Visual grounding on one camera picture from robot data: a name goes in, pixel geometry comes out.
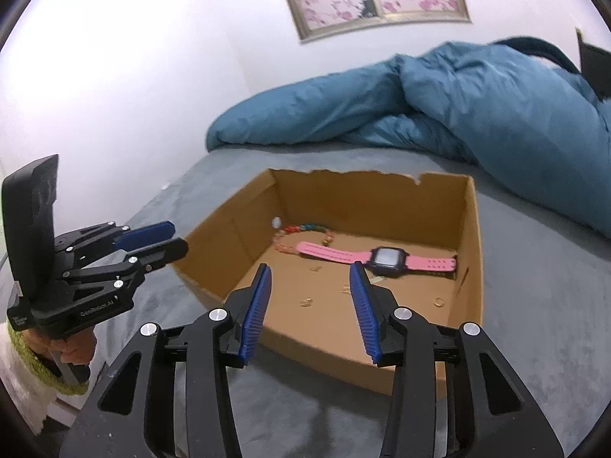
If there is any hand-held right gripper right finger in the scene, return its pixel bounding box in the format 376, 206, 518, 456
349, 261, 559, 458

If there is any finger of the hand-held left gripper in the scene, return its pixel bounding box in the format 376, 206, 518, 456
62, 237, 189, 297
55, 221, 175, 261

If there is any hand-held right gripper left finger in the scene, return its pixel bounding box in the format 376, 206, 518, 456
57, 263, 273, 458

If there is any brown cardboard box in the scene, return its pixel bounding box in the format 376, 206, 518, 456
171, 168, 485, 397

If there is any pink strap digital watch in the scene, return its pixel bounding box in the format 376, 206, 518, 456
296, 242, 459, 280

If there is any person's left forearm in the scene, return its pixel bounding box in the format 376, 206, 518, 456
0, 322, 91, 435

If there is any person's left hand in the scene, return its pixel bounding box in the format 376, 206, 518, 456
26, 331, 99, 368

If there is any grey bed blanket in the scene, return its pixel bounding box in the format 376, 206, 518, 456
62, 145, 611, 458

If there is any blue duvet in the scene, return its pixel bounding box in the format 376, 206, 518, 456
206, 40, 611, 239

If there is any multicoloured bead bracelet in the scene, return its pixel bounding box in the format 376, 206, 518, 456
274, 223, 335, 245

